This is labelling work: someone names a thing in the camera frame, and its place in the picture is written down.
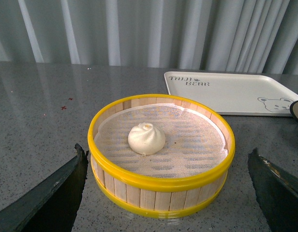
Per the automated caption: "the white steamed bun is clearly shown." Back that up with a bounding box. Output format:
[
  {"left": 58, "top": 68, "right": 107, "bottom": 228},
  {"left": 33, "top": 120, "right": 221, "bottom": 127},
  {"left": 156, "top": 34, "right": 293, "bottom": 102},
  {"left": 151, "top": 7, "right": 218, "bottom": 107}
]
[{"left": 128, "top": 122, "right": 166, "bottom": 155}]

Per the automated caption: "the grey pleated curtain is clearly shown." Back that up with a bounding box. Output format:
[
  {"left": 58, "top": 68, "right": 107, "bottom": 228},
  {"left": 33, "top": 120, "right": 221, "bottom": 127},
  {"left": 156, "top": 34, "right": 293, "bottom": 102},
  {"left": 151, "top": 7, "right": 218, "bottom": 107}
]
[{"left": 0, "top": 0, "right": 298, "bottom": 74}]

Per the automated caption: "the white mesh steamer liner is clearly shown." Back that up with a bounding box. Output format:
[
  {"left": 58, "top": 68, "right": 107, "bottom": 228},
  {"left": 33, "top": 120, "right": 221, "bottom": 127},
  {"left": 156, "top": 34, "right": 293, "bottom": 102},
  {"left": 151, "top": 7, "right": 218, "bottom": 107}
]
[{"left": 94, "top": 103, "right": 228, "bottom": 178}]

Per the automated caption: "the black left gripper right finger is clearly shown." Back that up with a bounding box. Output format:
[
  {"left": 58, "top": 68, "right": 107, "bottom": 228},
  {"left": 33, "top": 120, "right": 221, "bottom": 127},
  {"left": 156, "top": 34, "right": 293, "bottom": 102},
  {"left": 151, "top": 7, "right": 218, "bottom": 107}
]
[{"left": 248, "top": 148, "right": 298, "bottom": 232}]

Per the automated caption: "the white bear print tray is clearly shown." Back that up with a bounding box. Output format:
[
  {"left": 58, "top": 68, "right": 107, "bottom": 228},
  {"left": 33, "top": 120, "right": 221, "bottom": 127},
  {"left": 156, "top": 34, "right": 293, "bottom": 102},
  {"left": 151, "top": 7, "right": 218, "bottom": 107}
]
[{"left": 164, "top": 72, "right": 298, "bottom": 116}]

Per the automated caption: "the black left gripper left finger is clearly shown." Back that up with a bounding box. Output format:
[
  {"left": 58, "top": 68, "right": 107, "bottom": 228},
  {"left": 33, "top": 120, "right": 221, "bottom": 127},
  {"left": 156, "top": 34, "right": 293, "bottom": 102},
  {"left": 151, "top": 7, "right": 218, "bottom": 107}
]
[{"left": 0, "top": 144, "right": 89, "bottom": 232}]

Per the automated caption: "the yellow rimmed bamboo steamer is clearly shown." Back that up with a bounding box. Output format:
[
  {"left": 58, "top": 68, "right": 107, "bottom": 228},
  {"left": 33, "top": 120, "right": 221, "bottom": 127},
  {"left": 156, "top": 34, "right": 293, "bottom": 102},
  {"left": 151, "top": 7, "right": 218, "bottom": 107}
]
[{"left": 88, "top": 94, "right": 236, "bottom": 218}]

